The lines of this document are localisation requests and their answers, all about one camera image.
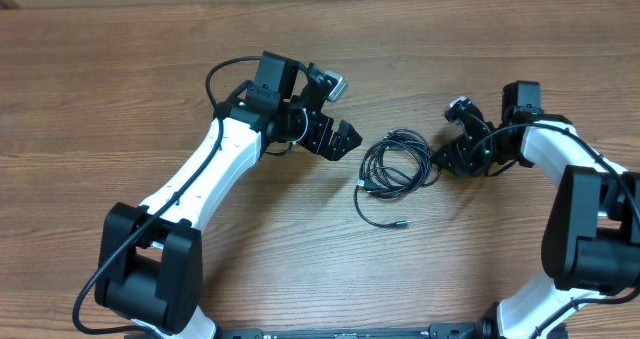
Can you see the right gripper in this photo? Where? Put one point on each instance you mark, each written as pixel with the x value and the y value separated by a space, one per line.
pixel 459 153

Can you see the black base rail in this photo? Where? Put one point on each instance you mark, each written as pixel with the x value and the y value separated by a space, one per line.
pixel 433 331

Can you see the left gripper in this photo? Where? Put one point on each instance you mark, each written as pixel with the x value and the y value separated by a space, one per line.
pixel 316 142

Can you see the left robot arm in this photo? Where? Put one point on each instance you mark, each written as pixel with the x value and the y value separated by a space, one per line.
pixel 150 269

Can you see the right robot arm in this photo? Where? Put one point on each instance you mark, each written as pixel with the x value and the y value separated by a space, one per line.
pixel 590 246

